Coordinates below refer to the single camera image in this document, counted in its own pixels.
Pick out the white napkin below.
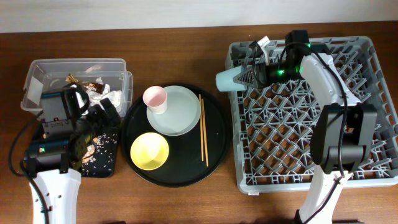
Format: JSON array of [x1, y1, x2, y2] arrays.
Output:
[[86, 77, 122, 113]]

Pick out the blue plastic cup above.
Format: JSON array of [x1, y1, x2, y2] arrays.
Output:
[[215, 66, 247, 92]]

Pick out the gold snack wrapper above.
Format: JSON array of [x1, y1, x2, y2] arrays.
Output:
[[66, 73, 105, 94]]

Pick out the pink plastic cup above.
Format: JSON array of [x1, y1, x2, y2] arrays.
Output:
[[142, 86, 167, 114]]

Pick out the wooden chopstick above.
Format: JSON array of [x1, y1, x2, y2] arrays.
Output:
[[201, 97, 209, 167], [198, 94, 204, 162]]

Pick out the yellow bowl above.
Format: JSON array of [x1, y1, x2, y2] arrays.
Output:
[[130, 133, 170, 170]]

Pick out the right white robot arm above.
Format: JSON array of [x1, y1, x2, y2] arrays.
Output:
[[233, 41, 377, 223]]

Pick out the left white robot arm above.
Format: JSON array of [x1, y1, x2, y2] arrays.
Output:
[[21, 96, 121, 223]]

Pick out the clear plastic waste bin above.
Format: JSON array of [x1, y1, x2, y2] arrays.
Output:
[[21, 58, 133, 118]]

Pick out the grey dishwasher rack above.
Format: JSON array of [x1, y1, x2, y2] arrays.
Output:
[[229, 36, 397, 195]]

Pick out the food scraps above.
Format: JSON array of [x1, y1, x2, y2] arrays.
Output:
[[81, 128, 119, 178]]

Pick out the black rectangular tray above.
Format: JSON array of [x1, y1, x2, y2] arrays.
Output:
[[30, 123, 121, 179]]

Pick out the light grey plate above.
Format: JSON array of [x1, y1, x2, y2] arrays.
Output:
[[146, 85, 200, 136]]

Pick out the round black serving tray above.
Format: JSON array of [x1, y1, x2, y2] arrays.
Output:
[[120, 83, 232, 187]]

